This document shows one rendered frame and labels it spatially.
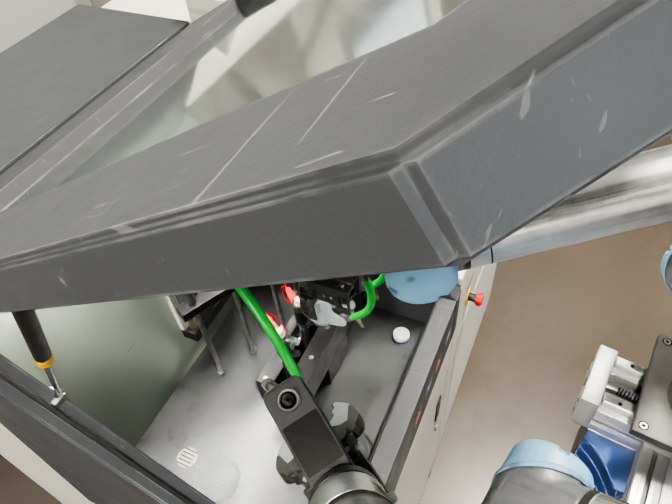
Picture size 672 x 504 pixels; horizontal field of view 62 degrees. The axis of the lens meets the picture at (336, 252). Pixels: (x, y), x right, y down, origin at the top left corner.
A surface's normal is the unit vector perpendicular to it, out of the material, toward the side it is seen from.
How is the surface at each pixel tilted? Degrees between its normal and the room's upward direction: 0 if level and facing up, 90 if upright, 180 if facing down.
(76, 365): 90
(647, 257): 0
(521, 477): 30
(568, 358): 0
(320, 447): 19
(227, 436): 0
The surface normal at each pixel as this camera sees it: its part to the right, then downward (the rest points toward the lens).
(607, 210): -0.04, 0.36
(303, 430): -0.13, -0.40
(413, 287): 0.08, 0.73
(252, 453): -0.07, -0.67
